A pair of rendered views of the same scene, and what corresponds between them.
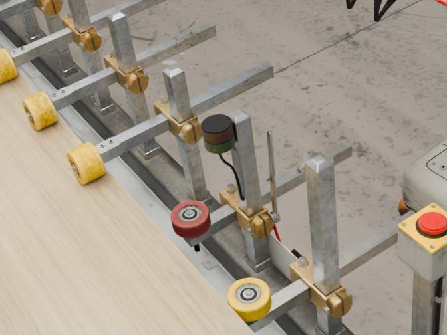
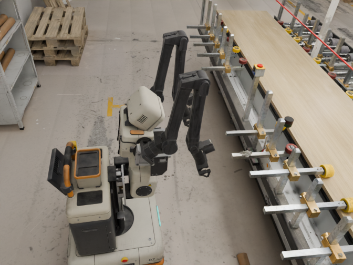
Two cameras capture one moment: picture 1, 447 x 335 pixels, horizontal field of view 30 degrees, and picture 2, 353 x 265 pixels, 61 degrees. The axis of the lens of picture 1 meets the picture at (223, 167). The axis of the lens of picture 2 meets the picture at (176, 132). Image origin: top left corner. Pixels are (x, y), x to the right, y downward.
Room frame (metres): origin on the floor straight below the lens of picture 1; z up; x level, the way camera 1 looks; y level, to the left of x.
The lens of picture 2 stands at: (2.90, -0.23, 2.28)
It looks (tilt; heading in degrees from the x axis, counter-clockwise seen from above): 41 degrees down; 197
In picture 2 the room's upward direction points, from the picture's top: 5 degrees clockwise
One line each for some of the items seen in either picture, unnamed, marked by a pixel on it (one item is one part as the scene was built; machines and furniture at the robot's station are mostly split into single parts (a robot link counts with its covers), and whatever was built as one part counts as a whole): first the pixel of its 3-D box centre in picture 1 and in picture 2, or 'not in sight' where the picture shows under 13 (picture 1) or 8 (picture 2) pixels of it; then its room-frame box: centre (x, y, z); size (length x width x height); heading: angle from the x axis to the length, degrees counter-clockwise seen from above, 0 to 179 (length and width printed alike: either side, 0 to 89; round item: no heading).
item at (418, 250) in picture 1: (432, 244); (258, 70); (0.80, -0.28, 1.18); 0.07 x 0.07 x 0.08; 27
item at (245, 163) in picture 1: (250, 203); (272, 146); (1.25, -0.04, 0.89); 0.04 x 0.04 x 0.48; 27
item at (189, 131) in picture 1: (178, 120); (290, 170); (1.49, 0.08, 0.95); 0.14 x 0.06 x 0.05; 27
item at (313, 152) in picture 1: (312, 157); (246, 152); (1.37, -0.20, 0.87); 0.09 x 0.07 x 0.02; 117
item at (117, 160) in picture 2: not in sight; (134, 176); (1.71, -0.88, 0.68); 0.28 x 0.27 x 0.25; 31
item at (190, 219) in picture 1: (193, 230); (289, 152); (1.23, 0.08, 0.85); 0.08 x 0.08 x 0.11
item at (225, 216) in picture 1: (270, 191); (262, 155); (1.32, -0.09, 0.84); 0.43 x 0.03 x 0.04; 117
